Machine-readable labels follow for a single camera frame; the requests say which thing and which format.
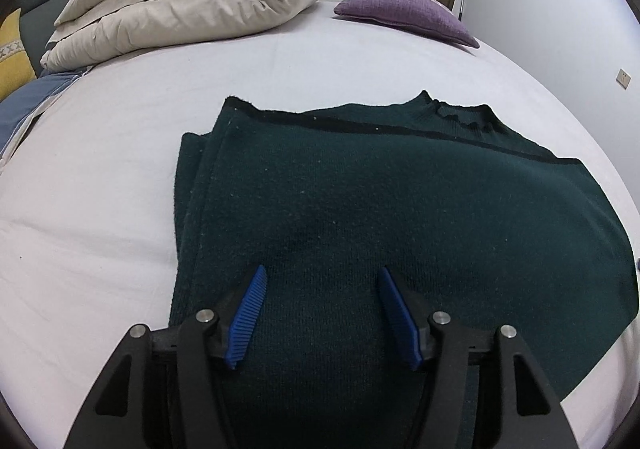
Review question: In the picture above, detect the dark green knit sweater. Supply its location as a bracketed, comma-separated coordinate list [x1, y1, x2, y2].
[170, 94, 639, 448]

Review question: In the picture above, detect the white bed sheet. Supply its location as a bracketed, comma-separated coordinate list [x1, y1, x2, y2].
[1, 2, 639, 448]

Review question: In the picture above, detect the blue pillow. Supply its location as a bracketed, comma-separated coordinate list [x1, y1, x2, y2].
[1, 66, 91, 166]

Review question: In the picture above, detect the purple cushion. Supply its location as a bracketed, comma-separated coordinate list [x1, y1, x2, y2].
[334, 0, 480, 49]

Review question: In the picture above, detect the yellow patterned cushion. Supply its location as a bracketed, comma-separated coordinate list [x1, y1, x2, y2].
[0, 9, 36, 101]

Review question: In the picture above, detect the beige wall socket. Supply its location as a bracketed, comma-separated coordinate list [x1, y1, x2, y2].
[616, 68, 631, 89]

